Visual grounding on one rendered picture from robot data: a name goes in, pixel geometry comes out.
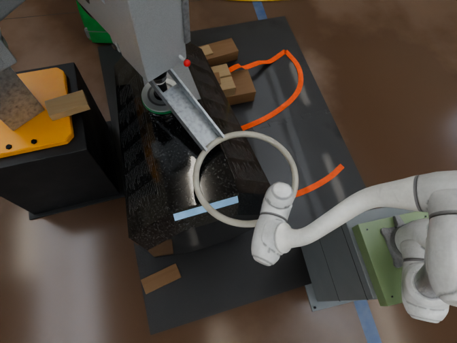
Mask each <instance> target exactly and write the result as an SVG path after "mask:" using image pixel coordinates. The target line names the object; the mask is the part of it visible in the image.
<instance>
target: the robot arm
mask: <svg viewBox="0 0 457 343"><path fill-rule="evenodd" d="M293 201H294V193H293V190H292V187H291V186H290V185H289V184H286V183H283V182H276V183H274V184H272V185H271V186H270V187H269V188H268V189H267V191H266V193H265V197H264V198H263V203H262V204H261V209H260V216H259V218H258V221H257V223H256V226H255V229H254V233H253V237H252V245H251V251H252V256H253V258H254V260H255V261H257V262H259V263H261V264H263V265H266V266H271V265H274V264H275V263H276V262H277V261H278V260H279V258H280V255H283V254H284V253H287V252H289V251H290V249H291V248H295V247H300V246H305V245H308V244H311V243H312V242H315V241H316V240H319V239H320V238H322V237H323V236H325V235H326V234H328V233H330V232H331V231H333V230H335V229H336V228H338V227H340V226H341V225H343V224H344V223H346V222H348V221H349V220H351V219H352V218H354V217H355V216H358V215H359V214H361V213H363V212H365V211H367V210H370V209H373V208H379V207H387V208H399V209H404V210H413V211H417V212H428V217H429V218H421V219H418V220H413V221H411V222H409V223H407V224H406V223H404V222H403V220H402V219H401V217H400V216H399V215H396V216H393V220H394V226H395V227H391V228H382V229H380V233H381V234H382V235H383V237H384V239H385V241H386V244H387V247H388V250H389V251H390V254H391V257H392V260H393V266H395V267H396V268H399V267H402V266H403V268H402V277H401V296H402V302H403V305H404V307H405V309H406V311H407V313H408V314H409V315H410V316H411V317H412V318H413V319H418V320H421V321H426V322H430V323H439V322H440V321H442V320H443V319H444V318H445V317H446V315H447V314H448V312H449V306H450V305H451V306H456V307H457V170H452V171H436V172H432V173H428V174H421V175H417V176H411V177H408V178H403V179H400V180H395V181H392V182H386V183H382V184H377V185H374V186H370V187H367V188H365V189H363V190H360V191H358V192H356V193H354V194H353V195H350V196H349V197H348V198H346V199H344V200H343V201H342V202H340V203H339V204H337V205H336V206H335V207H333V208H332V209H330V210H329V211H328V212H326V213H325V214H323V215H322V216H321V217H319V218H317V219H316V220H315V221H314V222H312V223H310V224H309V225H307V226H306V227H304V228H301V229H292V228H291V227H290V225H289V224H288V223H287V221H288V217H289V214H290V211H291V209H292V203H293Z"/></svg>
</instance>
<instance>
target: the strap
mask: <svg viewBox="0 0 457 343"><path fill-rule="evenodd" d="M285 54H286V55H287V56H288V57H289V59H290V60H291V61H292V62H293V63H294V65H295V67H296V69H297V72H298V76H299V82H298V85H297V89H296V90H295V92H294V93H293V94H292V96H291V97H290V98H289V99H288V100H287V101H286V102H284V103H283V104H282V105H281V106H280V107H278V108H277V109H275V110H274V111H272V112H270V113H269V114H267V115H265V116H263V117H262V118H259V119H257V120H255V121H252V122H249V123H248V124H246V125H243V126H241V128H242V130H243V131H245V130H246V129H249V128H251V127H254V126H256V125H259V124H260V123H263V122H265V121H266V120H269V119H270V118H272V117H274V116H275V115H277V114H279V113H280V112H281V111H282V110H284V109H285V108H287V107H288V106H289V105H290V104H291V103H292V102H293V101H294V100H295V99H296V98H297V97H298V95H299V93H300V92H301V89H302V87H303V71H302V69H301V66H300V65H299V62H298V61H297V60H296V59H295V58H294V57H293V56H292V55H291V53H290V52H289V51H288V50H284V49H283V50H282V51H281V52H279V53H278V54H277V55H275V56H274V57H272V58H271V59H269V60H266V61H255V62H253V63H250V64H247V65H244V66H241V65H240V64H236V65H233V66H231V67H229V70H230V72H232V71H235V70H236V69H239V68H240V67H242V68H244V69H250V68H252V67H255V66H257V65H261V64H270V63H273V62H274V61H276V60H278V59H279V58H280V57H282V56H283V55H285ZM343 168H344V166H342V164H339V165H338V166H337V167H336V168H335V169H334V170H333V171H332V172H331V173H330V174H329V175H327V176H326V177H324V178H323V179H321V180H319V181H317V182H315V183H313V184H311V185H309V186H307V187H305V188H304V189H301V190H298V191H297V195H296V197H298V196H301V195H304V194H306V193H308V192H311V191H313V190H315V189H317V188H318V187H320V186H322V185H324V184H326V183H327V182H329V181H330V180H332V179H333V178H334V177H335V176H336V175H337V174H338V173H339V172H340V171H341V170H342V169H343Z"/></svg>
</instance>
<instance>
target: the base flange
mask: <svg viewBox="0 0 457 343"><path fill-rule="evenodd" d="M17 76H18V77H19V78H20V79H21V80H22V81H23V83H24V84H25V85H26V87H27V88H28V89H29V90H30V91H31V93H32V94H33V95H34V97H35V98H36V99H37V100H38V102H40V104H41V105H42V106H43V108H44V109H45V110H44V111H43V112H42V113H40V114H38V115H37V116H36V117H34V118H32V119H31V120H30V121H28V122H26V123H25V124H23V125H22V126H21V127H19V128H17V129H16V130H15V131H12V130H11V129H10V128H9V127H8V126H7V125H6V124H5V123H4V122H3V121H2V120H0V158H3V157H10V156H13V155H17V154H22V153H26V152H33V151H36V150H42V149H45V148H51V147H55V146H61V145H65V144H68V143H69V142H70V141H71V140H72V139H73V137H74V133H73V123H72V118H71V116H67V117H64V118H61V119H58V120H54V121H52V119H51V118H50V117H49V116H48V111H47V108H46V105H45V101H47V100H49V99H53V98H56V97H60V96H63V95H67V94H69V93H68V88H67V78H66V75H65V72H64V71H63V70H61V69H59V68H58V67H55V68H50V69H43V70H39V71H31V72H26V73H19V74H17Z"/></svg>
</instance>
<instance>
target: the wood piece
mask: <svg viewBox="0 0 457 343"><path fill-rule="evenodd" d="M45 105H46V108H47V111H48V116H49V117H50V118H51V119H52V121H54V120H58V119H61V118H64V117H67V116H71V115H74V114H77V113H80V112H84V111H87V110H90V106H89V103H88V100H87V98H86V95H85V93H84V91H83V90H80V91H76V92H74V93H69V94H67V95H63V96H60V97H56V98H53V99H49V100H47V101H45Z"/></svg>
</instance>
